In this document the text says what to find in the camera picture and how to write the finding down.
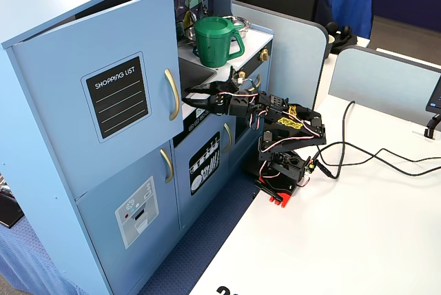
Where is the blue office chair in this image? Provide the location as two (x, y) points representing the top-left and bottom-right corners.
(315, 0), (374, 39)

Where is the blue oven door with window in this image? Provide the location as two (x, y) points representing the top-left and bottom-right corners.
(235, 63), (273, 172)

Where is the blue dishwasher door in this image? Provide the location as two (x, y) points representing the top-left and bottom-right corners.
(173, 115), (238, 230)

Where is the grey toy sink basin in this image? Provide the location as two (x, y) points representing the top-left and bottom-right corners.
(178, 56), (218, 89)

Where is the black headset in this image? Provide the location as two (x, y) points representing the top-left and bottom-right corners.
(325, 21), (353, 53)

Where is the low grey-blue desk divider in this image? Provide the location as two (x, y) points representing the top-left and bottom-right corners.
(327, 45), (441, 127)

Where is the black five-joint robot arm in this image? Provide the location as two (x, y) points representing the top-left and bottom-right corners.
(240, 91), (328, 192)

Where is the blue shopping list cabinet door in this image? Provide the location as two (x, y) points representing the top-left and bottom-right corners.
(1, 0), (185, 202)

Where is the green plastic pitcher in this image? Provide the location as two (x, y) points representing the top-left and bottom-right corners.
(194, 15), (246, 68)

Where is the hanging metal ladle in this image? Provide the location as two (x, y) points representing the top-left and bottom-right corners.
(185, 0), (198, 23)

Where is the black cable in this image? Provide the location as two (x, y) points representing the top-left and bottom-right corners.
(316, 100), (356, 181)
(365, 148), (441, 164)
(315, 141), (441, 177)

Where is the steel pot with lid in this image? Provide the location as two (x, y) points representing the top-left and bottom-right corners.
(223, 15), (252, 39)

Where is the computer monitor with lit screen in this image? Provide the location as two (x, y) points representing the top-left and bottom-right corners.
(425, 74), (441, 114)

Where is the tall grey-blue desk divider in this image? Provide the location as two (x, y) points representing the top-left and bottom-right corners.
(231, 1), (328, 116)

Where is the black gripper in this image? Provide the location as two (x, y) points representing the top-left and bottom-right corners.
(181, 80), (250, 117)

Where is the red robot base clamp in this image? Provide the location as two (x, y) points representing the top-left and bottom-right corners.
(254, 176), (294, 209)

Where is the blue ice dispenser fridge door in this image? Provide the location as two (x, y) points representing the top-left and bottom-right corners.
(75, 139), (181, 294)

